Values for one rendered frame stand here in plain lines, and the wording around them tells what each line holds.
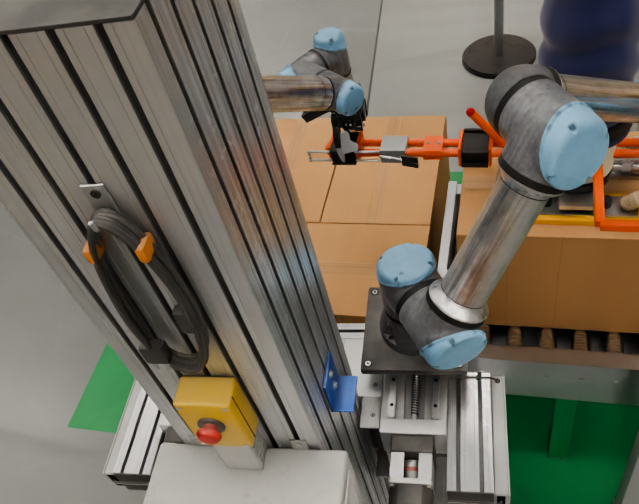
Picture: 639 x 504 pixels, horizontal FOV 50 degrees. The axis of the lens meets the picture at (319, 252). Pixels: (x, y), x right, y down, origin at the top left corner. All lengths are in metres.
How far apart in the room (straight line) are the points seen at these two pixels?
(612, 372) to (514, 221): 0.96
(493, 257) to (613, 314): 0.93
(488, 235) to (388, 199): 1.36
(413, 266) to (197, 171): 0.70
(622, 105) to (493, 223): 0.35
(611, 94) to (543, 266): 0.67
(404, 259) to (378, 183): 1.24
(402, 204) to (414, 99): 1.44
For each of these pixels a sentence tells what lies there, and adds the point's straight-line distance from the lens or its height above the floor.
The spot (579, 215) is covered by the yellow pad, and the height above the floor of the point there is 0.97.
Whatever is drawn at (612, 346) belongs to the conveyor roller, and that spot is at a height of 0.55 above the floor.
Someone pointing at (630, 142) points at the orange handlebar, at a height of 1.08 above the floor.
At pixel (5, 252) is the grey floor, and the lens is 3.88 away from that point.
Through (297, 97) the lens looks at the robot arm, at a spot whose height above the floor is 1.46.
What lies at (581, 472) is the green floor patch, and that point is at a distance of 2.50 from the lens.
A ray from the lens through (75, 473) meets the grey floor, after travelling 2.88.
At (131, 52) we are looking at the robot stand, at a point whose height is 2.00.
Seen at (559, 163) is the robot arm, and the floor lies 1.57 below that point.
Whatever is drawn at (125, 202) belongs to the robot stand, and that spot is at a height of 1.82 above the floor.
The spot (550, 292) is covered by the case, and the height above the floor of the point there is 0.72.
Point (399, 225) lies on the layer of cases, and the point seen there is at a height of 0.54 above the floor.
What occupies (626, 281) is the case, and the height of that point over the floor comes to 0.78.
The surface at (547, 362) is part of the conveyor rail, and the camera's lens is 1.98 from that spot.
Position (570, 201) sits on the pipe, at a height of 1.00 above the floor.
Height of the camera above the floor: 2.28
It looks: 47 degrees down
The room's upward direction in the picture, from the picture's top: 17 degrees counter-clockwise
